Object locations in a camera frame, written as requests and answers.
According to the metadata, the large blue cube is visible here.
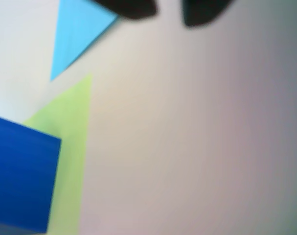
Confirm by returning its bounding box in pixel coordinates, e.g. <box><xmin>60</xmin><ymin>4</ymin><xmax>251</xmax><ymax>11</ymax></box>
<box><xmin>0</xmin><ymin>114</ymin><xmax>63</xmax><ymax>235</ymax></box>

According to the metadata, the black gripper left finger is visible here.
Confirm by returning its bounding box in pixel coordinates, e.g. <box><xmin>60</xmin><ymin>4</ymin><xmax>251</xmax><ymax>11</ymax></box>
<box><xmin>91</xmin><ymin>0</ymin><xmax>159</xmax><ymax>21</ymax></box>

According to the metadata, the light blue paper square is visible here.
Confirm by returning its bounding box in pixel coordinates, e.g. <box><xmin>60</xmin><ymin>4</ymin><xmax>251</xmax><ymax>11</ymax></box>
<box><xmin>49</xmin><ymin>0</ymin><xmax>119</xmax><ymax>83</ymax></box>

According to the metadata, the green paper square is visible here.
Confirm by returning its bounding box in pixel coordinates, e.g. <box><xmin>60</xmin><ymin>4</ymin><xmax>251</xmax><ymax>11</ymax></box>
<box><xmin>22</xmin><ymin>73</ymin><xmax>94</xmax><ymax>235</ymax></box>

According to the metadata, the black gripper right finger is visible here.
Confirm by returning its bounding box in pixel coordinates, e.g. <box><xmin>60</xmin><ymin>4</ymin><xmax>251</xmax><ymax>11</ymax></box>
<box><xmin>181</xmin><ymin>0</ymin><xmax>233</xmax><ymax>27</ymax></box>

